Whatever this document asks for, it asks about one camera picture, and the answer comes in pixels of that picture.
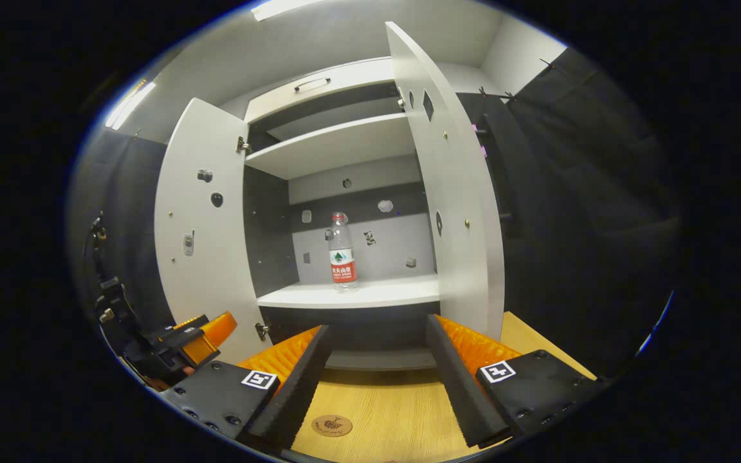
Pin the white cabinet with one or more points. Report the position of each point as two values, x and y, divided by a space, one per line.
357 193

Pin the round wooden coaster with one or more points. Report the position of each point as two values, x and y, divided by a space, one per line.
332 426

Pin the black backdrop cloth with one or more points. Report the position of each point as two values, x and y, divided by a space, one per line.
602 193

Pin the clear water bottle red label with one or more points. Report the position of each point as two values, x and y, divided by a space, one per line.
343 263

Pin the ceiling light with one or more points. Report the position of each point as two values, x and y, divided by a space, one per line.
287 8
129 104

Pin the white cabinet shelf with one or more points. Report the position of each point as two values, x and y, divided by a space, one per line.
332 145
377 292

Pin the white cabinet drawer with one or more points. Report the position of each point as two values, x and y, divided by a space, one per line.
345 80

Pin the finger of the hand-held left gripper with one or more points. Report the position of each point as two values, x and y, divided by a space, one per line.
221 328

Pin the white cabinet door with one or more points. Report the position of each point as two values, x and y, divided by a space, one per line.
206 257
454 225

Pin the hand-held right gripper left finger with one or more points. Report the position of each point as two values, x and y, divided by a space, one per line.
300 386

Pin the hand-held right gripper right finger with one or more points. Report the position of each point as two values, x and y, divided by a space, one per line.
457 386

